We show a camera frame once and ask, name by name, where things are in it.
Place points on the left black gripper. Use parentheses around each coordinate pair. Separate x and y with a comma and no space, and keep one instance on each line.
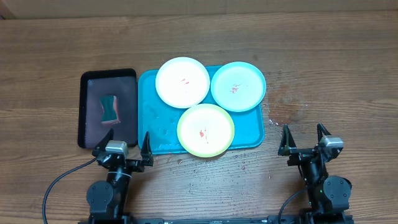
(137,165)

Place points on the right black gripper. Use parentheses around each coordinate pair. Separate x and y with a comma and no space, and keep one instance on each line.
(289,147)

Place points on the green and pink sponge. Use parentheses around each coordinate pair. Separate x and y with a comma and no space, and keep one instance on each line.
(109,105)

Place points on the light blue round plate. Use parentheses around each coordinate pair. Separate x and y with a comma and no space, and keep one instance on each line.
(238,86)

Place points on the yellow-green round plate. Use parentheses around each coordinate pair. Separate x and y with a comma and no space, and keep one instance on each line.
(205,130)

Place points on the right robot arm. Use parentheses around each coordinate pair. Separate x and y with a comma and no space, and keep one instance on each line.
(328,196)

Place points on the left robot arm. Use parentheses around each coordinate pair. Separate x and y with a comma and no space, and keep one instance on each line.
(107,198)

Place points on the teal plastic serving tray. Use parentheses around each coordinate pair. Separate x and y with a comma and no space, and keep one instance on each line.
(160,120)

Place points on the black rectangular tray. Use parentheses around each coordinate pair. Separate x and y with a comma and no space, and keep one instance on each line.
(121,83)

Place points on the white round plate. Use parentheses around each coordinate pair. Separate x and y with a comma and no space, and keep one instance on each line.
(182,82)

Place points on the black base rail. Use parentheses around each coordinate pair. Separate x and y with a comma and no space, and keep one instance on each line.
(271,219)

